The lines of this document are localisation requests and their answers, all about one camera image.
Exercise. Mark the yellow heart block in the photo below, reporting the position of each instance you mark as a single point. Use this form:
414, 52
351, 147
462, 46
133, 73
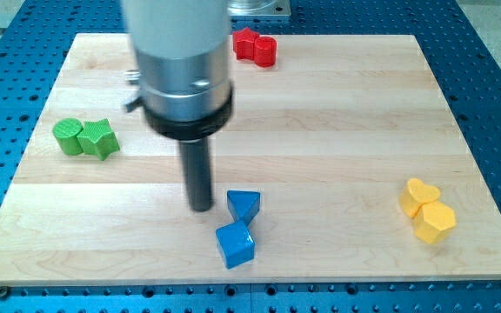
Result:
415, 194

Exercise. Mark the red star block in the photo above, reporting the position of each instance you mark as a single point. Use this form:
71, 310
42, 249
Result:
243, 42

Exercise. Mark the yellow hexagon block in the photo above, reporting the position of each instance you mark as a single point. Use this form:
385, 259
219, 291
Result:
434, 222

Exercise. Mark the green star block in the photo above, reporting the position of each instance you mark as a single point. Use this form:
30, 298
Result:
98, 139

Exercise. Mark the blue triangle block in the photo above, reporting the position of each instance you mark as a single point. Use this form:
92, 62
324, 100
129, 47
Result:
243, 205

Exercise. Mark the wooden board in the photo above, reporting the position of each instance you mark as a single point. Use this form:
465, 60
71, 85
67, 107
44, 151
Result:
329, 137

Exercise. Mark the green circle block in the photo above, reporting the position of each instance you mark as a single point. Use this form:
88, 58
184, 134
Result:
65, 132

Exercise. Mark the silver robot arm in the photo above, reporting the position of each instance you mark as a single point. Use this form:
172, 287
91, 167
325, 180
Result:
182, 49

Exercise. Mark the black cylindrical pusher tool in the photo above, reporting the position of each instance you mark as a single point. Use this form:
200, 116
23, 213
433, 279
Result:
195, 159

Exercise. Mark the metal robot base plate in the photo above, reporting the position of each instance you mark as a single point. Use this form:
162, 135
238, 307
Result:
260, 8

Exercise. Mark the blue cube block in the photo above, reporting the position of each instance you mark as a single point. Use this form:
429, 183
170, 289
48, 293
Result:
236, 244

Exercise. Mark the red circle block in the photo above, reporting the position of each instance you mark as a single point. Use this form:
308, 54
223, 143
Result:
265, 51

